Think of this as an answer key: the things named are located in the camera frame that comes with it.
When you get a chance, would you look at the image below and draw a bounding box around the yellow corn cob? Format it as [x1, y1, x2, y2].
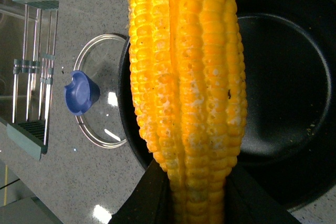
[129, 0, 247, 223]

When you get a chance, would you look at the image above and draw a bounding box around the dark blue pot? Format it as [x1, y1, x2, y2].
[117, 0, 336, 213]

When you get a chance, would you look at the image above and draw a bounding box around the metal sink drying rack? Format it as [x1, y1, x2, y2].
[6, 0, 59, 160]

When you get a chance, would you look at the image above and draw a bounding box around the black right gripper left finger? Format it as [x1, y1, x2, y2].
[109, 160, 172, 223]

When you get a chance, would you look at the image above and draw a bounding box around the stainless steel sink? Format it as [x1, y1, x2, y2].
[1, 0, 36, 124]

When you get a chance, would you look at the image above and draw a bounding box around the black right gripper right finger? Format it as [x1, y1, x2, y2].
[225, 165, 300, 223]

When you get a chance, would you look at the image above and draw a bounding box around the glass pot lid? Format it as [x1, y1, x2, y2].
[64, 34, 127, 149]

